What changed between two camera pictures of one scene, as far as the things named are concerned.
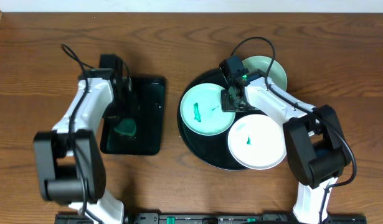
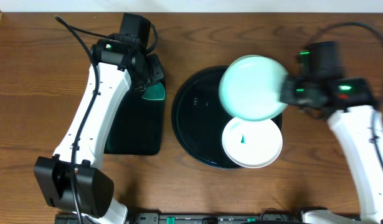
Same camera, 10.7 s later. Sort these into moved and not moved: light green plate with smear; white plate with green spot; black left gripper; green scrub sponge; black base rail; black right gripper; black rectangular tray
Moved: green scrub sponge; black left gripper; black right gripper; light green plate with smear
Not moved: white plate with green spot; black base rail; black rectangular tray
